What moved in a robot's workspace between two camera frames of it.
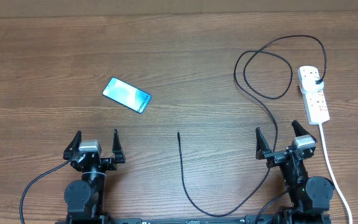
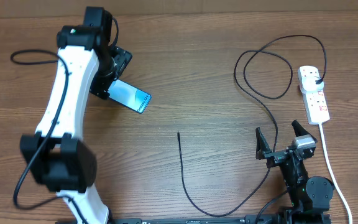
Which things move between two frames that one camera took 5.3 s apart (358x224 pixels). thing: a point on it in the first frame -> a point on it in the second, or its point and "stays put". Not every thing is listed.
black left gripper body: (106, 165) -> (120, 58)
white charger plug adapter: (307, 84) stays put
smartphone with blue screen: (127, 94) stays put
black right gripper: (261, 150) stays put
